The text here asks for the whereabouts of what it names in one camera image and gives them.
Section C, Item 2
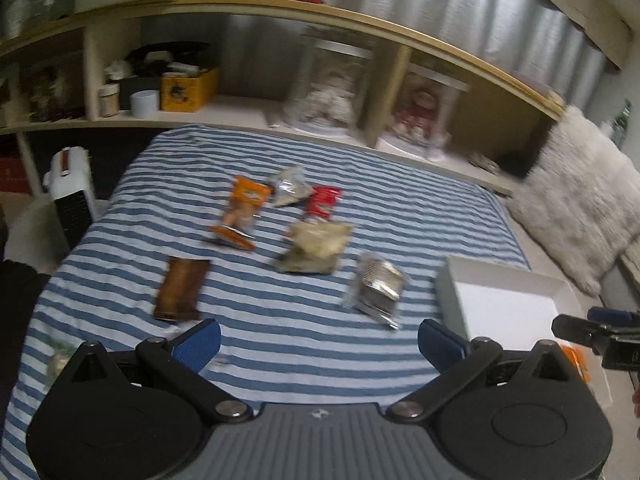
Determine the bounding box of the silver snack packet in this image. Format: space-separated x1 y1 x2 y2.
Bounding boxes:
270 166 315 209

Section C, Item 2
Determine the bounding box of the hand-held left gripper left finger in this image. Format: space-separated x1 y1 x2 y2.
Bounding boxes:
62 319 253 423

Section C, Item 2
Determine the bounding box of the black object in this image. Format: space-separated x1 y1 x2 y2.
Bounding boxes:
125 41 211 80

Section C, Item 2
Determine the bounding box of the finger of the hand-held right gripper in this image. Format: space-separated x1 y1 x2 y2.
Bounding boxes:
551 313 610 350
587 307 640 330

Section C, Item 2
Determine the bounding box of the orange windowed snack packet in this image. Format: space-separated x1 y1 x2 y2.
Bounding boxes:
210 175 275 252

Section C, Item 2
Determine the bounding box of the pale yellow snack packet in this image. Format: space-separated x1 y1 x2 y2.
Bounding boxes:
274 219 354 276

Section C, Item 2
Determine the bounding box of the green bottle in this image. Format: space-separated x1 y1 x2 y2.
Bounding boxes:
612 100 634 149

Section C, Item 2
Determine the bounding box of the clear snack packet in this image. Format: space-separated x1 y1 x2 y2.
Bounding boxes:
46 337 83 380

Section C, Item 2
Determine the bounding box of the white cardboard box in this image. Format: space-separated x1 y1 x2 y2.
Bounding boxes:
435 255 613 411

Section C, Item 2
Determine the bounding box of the small orange snack packet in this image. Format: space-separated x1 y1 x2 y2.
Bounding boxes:
560 342 594 384

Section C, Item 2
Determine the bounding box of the red doll display case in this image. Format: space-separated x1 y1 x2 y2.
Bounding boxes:
384 67 470 162

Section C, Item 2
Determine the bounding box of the blue striped blanket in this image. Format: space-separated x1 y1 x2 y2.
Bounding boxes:
0 125 531 480

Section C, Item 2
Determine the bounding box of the white appliance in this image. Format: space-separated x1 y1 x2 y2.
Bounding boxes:
42 146 97 252

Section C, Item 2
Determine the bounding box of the red snack packet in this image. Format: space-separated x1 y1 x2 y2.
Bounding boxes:
304 185 343 222

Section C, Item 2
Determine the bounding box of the white cup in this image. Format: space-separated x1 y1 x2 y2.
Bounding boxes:
130 90 160 117

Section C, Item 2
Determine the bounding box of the small jar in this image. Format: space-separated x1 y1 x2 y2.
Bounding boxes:
97 84 121 119

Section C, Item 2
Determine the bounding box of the white fluffy pillow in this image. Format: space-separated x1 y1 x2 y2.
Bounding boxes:
505 105 640 297

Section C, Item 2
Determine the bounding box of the wooden shelf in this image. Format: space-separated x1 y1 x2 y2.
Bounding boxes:
0 0 568 196

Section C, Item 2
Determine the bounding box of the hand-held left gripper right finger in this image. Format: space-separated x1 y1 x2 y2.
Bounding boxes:
387 319 578 423

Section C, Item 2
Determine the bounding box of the brown snack packet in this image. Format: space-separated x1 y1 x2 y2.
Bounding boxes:
152 256 211 323

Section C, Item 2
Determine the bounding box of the yellow box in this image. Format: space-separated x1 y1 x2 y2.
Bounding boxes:
160 66 220 113

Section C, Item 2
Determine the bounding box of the white doll display case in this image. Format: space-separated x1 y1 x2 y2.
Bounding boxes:
286 34 375 135

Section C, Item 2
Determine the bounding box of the dark glossy snack packet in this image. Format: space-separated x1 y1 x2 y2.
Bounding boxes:
342 251 407 331

